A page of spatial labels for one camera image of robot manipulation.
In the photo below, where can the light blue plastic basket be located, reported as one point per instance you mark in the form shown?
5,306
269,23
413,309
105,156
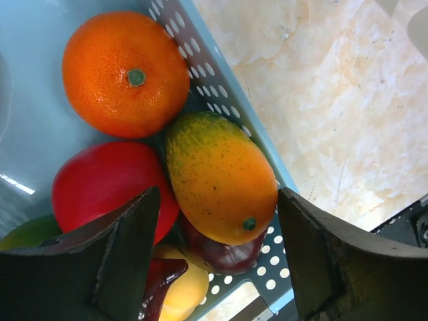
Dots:
40,131

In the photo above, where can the orange tangerine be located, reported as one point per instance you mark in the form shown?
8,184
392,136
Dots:
124,75

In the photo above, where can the yellow peach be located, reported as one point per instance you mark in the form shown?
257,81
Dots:
185,293

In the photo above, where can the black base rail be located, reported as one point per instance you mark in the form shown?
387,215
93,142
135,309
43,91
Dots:
409,226

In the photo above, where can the small orange mango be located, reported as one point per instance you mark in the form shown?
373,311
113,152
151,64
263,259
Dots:
223,182

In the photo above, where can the dark red apple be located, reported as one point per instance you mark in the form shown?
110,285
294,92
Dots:
215,257

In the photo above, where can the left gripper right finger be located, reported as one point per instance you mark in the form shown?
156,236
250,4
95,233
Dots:
341,272

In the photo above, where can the small dark red fruit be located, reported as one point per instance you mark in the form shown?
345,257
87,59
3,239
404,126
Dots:
161,274

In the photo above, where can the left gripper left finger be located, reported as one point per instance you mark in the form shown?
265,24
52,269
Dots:
96,272

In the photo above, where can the green yellow mango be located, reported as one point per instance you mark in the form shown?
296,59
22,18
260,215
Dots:
31,233

